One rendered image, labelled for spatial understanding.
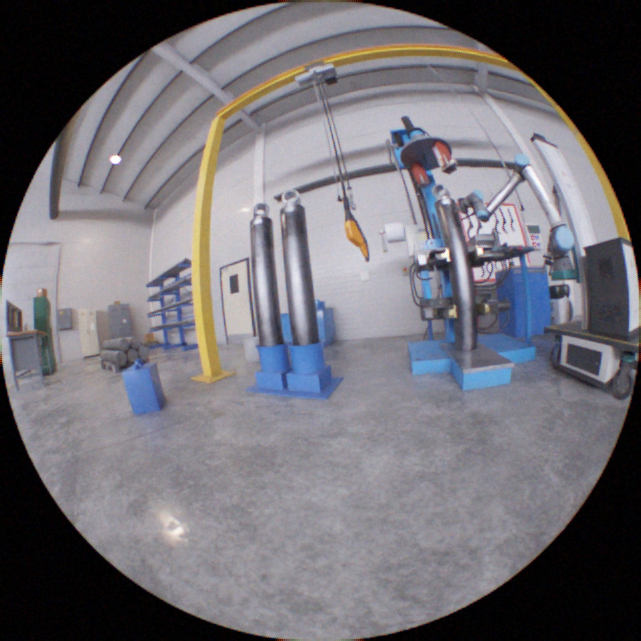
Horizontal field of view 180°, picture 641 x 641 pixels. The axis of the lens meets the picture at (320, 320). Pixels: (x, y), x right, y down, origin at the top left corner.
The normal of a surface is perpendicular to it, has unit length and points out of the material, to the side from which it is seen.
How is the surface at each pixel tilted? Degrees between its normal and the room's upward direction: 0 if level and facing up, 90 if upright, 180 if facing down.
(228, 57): 173
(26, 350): 90
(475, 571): 0
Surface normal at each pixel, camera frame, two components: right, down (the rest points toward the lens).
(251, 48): 0.07, 1.00
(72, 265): 0.92, -0.08
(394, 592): -0.11, -0.99
